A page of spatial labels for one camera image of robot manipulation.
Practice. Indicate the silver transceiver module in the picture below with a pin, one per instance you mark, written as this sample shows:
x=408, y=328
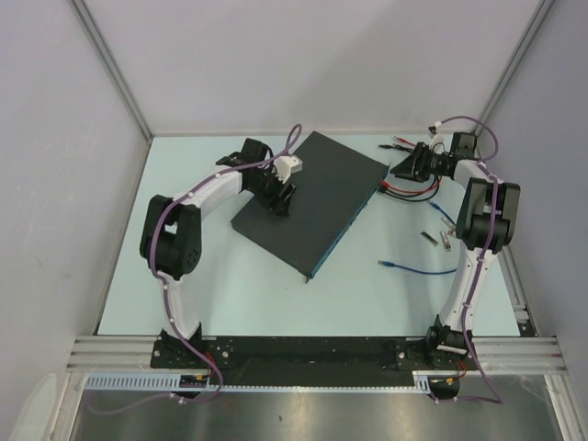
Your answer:
x=448, y=223
x=445, y=241
x=429, y=238

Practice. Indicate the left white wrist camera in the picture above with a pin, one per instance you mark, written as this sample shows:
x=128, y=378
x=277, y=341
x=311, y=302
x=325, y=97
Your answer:
x=286, y=166

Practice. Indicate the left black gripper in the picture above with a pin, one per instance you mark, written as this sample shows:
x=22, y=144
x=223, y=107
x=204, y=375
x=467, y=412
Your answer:
x=273, y=203

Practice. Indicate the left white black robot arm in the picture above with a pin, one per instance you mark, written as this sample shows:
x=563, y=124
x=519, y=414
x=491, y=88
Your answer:
x=171, y=238

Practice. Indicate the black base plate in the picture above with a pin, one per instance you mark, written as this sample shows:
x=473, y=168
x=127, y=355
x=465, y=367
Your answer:
x=292, y=361

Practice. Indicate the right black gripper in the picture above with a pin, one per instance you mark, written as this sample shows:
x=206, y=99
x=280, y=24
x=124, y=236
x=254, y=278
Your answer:
x=418, y=160

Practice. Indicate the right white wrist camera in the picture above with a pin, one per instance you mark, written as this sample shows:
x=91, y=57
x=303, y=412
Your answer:
x=436, y=137

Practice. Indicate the grey slotted cable duct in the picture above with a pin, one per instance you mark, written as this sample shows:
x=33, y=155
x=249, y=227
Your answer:
x=179, y=383

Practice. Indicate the black network switch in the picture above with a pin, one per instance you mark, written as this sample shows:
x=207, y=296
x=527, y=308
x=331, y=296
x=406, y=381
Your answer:
x=334, y=185

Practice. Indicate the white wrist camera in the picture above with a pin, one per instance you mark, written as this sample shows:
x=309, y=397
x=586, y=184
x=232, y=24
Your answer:
x=436, y=137
x=286, y=166

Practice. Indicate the aluminium frame rail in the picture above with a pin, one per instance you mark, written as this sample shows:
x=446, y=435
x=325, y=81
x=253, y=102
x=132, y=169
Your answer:
x=498, y=355

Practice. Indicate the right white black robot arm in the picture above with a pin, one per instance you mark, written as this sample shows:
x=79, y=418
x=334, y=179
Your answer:
x=485, y=225

